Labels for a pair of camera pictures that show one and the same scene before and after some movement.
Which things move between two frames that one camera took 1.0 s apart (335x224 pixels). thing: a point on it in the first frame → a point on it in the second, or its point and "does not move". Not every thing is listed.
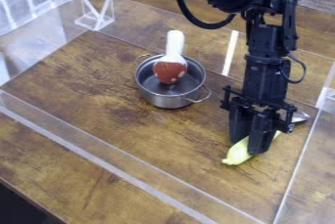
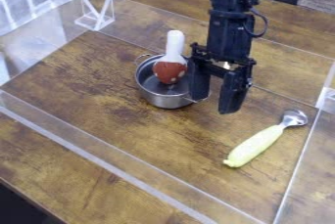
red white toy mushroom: (170, 69) does not move
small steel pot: (174, 95) does not move
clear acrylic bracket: (94, 19) does not move
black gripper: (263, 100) → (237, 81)
